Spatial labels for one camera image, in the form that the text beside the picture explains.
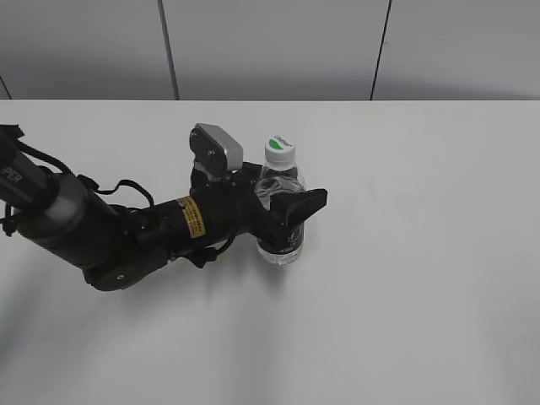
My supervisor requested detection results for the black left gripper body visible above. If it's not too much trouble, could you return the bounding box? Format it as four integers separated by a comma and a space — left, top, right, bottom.
190, 162, 288, 249

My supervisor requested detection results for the white green bottle cap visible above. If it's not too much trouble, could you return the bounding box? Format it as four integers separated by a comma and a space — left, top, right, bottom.
265, 136, 296, 166

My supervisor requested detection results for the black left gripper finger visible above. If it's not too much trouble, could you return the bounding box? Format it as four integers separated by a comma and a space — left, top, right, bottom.
270, 188, 327, 228
241, 162, 263, 181

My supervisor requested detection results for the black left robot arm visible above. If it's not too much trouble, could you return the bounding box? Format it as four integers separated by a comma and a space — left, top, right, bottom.
1, 123, 327, 291

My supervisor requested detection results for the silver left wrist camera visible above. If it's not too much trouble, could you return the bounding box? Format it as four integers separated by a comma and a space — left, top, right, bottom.
189, 123, 244, 178

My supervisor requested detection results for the clear green-label water bottle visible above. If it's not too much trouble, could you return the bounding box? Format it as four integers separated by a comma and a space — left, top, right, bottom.
254, 158, 307, 267

